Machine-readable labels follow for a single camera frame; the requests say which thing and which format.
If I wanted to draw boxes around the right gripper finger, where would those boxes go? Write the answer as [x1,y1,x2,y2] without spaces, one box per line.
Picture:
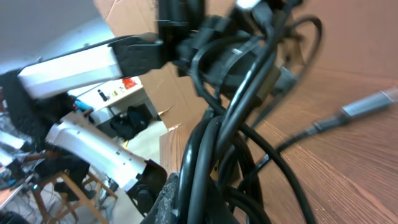
[141,172,186,224]

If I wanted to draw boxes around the black usb cable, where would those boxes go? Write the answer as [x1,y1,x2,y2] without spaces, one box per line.
[174,15,324,224]
[242,86,398,187]

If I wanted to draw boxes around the wooden stool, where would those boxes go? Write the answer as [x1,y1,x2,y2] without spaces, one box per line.
[32,172,118,223]

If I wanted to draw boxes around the cardboard panel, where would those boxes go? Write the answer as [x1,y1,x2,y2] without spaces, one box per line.
[93,0,212,128]

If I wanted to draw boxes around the background desk with items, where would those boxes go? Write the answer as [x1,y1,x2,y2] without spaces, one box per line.
[68,77,157,138]

